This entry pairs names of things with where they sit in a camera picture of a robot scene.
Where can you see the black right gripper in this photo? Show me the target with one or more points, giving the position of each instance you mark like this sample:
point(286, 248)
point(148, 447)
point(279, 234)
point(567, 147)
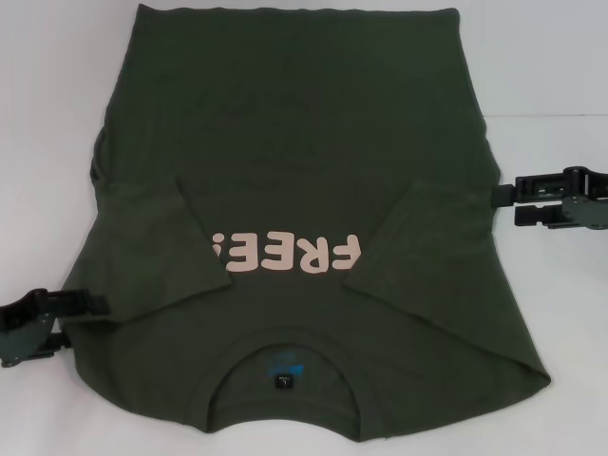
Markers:
point(589, 199)

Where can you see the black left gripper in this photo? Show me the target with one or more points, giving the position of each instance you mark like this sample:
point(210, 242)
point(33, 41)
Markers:
point(24, 332)

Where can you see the dark green FREE t-shirt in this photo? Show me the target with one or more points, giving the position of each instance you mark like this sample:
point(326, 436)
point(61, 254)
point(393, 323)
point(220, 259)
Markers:
point(294, 157)

